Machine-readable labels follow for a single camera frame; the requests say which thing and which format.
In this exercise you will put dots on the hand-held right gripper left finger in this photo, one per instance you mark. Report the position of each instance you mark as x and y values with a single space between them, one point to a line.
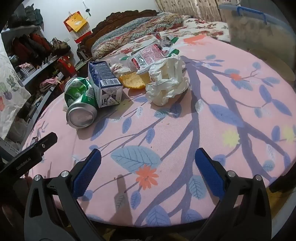
87 166

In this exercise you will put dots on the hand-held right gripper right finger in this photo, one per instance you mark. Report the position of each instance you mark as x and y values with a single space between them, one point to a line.
208 171

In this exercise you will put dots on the crushed green soda can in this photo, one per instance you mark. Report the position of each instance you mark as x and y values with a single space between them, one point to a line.
81 115

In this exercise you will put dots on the blue milk carton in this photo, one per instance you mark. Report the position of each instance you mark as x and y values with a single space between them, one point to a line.
101 74

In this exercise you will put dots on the orange peel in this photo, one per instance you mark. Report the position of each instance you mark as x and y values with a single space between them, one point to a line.
134 81

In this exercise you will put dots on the white tissue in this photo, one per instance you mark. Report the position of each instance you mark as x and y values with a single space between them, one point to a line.
166 78

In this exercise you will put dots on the small white wrapper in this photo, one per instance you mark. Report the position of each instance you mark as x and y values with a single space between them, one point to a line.
119 68

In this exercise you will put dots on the green and white wrapper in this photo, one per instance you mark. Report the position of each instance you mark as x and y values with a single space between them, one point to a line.
175 52

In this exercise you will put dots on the red and white snack wrapper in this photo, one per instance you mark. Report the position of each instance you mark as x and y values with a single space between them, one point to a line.
150 54

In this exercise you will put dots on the clear crinkled plastic wrapper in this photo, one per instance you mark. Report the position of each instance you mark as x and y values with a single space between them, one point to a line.
165 42

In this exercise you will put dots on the pink leaf printed blanket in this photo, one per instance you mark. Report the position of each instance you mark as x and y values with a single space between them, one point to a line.
185 129

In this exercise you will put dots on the white cactus printed cloth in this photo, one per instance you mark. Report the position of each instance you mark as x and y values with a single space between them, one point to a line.
11 97

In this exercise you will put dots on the dark red clothes pile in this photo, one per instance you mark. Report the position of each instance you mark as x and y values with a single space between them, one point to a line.
30 46

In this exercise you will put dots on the brown handbag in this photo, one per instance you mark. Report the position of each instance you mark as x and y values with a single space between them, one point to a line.
60 46

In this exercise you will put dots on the grey shelf rack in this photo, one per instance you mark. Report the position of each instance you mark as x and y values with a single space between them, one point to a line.
30 29

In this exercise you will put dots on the white floral bedsheet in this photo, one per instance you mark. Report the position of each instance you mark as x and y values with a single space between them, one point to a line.
208 29

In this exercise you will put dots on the floral patterned quilt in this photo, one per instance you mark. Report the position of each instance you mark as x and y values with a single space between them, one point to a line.
138 30

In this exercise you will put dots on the clear storage box blue lid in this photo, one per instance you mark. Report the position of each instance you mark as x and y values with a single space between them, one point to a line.
254 30

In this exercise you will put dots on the carved wooden headboard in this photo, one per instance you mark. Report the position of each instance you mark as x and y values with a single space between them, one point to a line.
111 19

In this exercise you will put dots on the beige leaf patterned curtain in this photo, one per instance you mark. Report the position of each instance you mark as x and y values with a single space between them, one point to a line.
185 8

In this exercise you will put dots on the orange and red wall calendar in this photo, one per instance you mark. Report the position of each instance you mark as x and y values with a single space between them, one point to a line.
75 22

